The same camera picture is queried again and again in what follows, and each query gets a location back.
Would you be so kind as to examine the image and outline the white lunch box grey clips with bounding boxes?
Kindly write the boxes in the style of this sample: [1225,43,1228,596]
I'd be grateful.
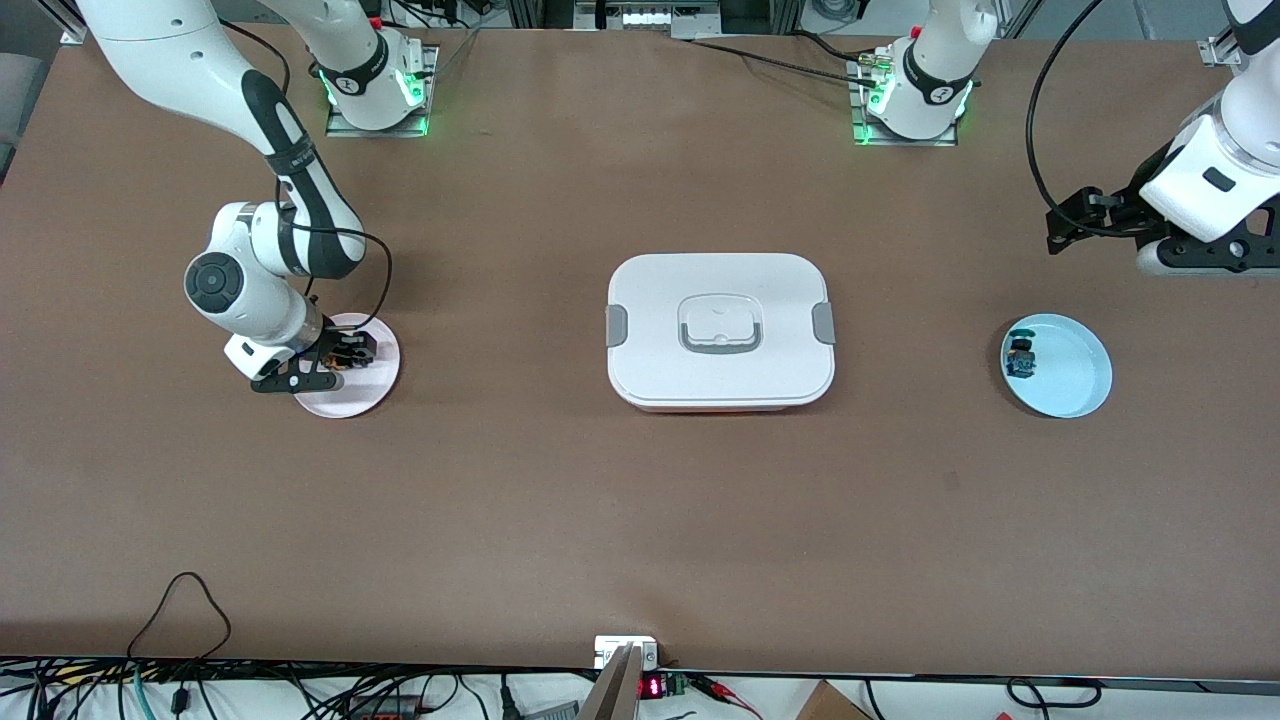
[606,253,837,414]

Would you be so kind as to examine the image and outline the brown cardboard box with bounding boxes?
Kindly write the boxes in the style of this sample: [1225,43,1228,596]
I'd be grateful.
[795,681,873,720]

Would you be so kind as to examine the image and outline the pink round plate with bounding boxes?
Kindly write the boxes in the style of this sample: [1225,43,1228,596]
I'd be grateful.
[290,313,402,419]

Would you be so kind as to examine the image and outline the light blue round plate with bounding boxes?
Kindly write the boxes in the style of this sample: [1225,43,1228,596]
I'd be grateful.
[1000,313,1114,419]

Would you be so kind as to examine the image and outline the small white mounting block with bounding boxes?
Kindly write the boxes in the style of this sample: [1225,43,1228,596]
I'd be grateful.
[594,636,660,669]

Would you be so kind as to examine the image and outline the grey power strip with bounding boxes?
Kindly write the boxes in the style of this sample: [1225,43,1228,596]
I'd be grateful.
[575,0,723,41]

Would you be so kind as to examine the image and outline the grey aluminium bar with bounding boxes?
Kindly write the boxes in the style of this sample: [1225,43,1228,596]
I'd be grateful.
[578,645,643,720]

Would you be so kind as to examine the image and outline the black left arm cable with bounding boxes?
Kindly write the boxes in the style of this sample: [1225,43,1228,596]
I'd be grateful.
[1026,0,1141,241]

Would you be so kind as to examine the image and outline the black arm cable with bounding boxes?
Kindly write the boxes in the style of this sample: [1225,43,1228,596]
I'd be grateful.
[1026,0,1141,241]
[215,15,393,336]

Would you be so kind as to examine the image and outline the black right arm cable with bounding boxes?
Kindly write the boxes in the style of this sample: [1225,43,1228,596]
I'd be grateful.
[215,15,393,336]

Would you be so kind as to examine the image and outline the blue push-button switch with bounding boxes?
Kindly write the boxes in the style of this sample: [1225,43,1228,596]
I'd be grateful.
[1006,328,1041,383]

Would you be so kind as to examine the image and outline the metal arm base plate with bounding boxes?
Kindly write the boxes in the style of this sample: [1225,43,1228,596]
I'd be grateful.
[325,45,441,138]
[848,50,961,148]

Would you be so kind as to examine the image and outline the black looped cable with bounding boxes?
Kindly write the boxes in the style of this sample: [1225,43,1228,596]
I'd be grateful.
[127,572,233,661]

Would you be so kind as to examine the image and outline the thin black table cable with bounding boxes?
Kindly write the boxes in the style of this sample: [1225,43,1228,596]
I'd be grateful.
[680,35,881,81]

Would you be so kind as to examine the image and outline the black flat-looped cable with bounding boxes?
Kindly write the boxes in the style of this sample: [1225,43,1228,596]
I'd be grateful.
[1005,677,1103,709]

